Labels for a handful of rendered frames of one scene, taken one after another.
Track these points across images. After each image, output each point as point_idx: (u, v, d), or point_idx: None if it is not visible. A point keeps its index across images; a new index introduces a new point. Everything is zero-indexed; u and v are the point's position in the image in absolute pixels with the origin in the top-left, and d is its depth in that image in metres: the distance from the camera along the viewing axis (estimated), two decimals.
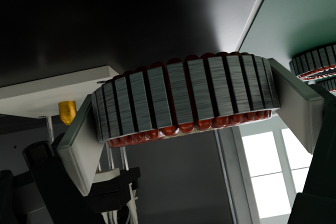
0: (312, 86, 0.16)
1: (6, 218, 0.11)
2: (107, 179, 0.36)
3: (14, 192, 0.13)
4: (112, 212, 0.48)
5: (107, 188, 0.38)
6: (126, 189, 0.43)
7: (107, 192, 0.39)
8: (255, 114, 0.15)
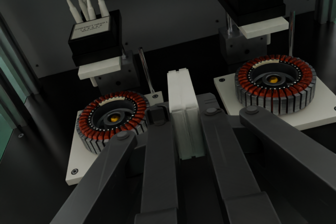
0: (207, 95, 0.18)
1: (114, 178, 0.12)
2: (79, 74, 0.42)
3: (139, 149, 0.14)
4: None
5: (83, 58, 0.43)
6: None
7: (83, 53, 0.43)
8: (87, 135, 0.42)
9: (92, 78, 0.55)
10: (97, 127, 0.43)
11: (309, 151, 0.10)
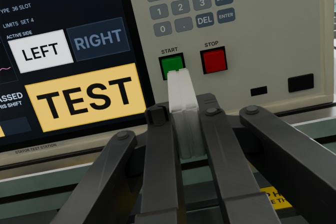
0: (207, 95, 0.18)
1: (114, 178, 0.12)
2: None
3: (139, 149, 0.14)
4: None
5: None
6: None
7: None
8: None
9: None
10: None
11: (309, 151, 0.10)
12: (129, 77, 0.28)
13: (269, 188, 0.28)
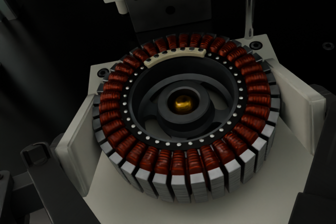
0: (313, 86, 0.16)
1: (4, 219, 0.11)
2: None
3: (12, 193, 0.13)
4: None
5: None
6: None
7: None
8: (125, 155, 0.16)
9: None
10: (146, 131, 0.17)
11: None
12: None
13: None
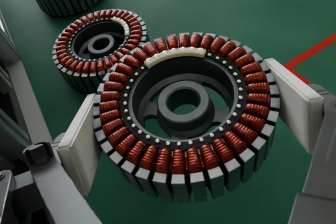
0: (312, 86, 0.16)
1: (6, 218, 0.11)
2: None
3: (14, 192, 0.13)
4: None
5: None
6: None
7: None
8: (125, 154, 0.16)
9: None
10: (146, 130, 0.17)
11: None
12: None
13: None
